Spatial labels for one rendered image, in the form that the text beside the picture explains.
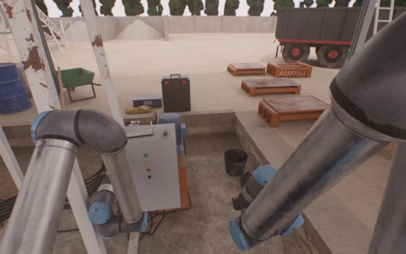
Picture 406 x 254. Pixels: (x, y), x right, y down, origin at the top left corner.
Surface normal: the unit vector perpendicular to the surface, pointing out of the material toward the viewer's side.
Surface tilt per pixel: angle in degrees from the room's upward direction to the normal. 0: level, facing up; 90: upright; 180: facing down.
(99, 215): 85
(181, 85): 90
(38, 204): 43
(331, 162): 102
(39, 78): 81
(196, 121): 90
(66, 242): 0
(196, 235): 0
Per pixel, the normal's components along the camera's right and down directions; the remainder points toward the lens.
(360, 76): -0.89, -0.18
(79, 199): 0.14, 0.30
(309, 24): -0.42, 0.42
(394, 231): -0.98, 0.13
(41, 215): 0.68, -0.44
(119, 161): 0.64, 0.43
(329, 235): 0.00, -0.89
